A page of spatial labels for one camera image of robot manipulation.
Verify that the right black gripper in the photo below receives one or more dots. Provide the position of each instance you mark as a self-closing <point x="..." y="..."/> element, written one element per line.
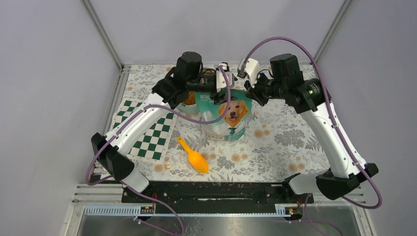
<point x="253" y="92"/>

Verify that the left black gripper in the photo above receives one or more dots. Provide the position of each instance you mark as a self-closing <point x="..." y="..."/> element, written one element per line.
<point x="219" y="99"/>

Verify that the teal dog food bag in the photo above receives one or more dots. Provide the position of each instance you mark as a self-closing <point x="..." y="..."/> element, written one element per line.
<point x="232" y="126"/>

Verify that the yellow plastic scoop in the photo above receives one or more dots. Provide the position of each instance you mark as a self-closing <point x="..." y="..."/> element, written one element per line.
<point x="194" y="158"/>

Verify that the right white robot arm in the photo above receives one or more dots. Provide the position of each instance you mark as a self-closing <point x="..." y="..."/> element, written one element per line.
<point x="347" y="168"/>

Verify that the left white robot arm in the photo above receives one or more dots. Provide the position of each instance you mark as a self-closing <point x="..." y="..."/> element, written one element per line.
<point x="111" y="149"/>

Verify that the teal double pet bowl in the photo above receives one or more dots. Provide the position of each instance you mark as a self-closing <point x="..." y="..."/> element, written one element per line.
<point x="189" y="105"/>

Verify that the floral tablecloth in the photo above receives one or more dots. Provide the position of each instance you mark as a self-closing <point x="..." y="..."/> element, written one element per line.
<point x="277" y="144"/>

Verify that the green white checkered mat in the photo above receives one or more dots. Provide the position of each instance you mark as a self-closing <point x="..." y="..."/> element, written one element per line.
<point x="153" y="144"/>

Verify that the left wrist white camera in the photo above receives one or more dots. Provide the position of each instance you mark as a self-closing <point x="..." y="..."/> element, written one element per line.
<point x="223" y="73"/>

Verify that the wrist white camera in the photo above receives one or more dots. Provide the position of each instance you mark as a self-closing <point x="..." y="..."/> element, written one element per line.
<point x="223" y="73"/>
<point x="249" y="69"/>

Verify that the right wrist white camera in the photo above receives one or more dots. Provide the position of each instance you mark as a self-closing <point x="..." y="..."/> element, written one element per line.
<point x="249" y="69"/>

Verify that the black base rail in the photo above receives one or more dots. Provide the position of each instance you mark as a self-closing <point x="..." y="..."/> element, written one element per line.
<point x="223" y="197"/>

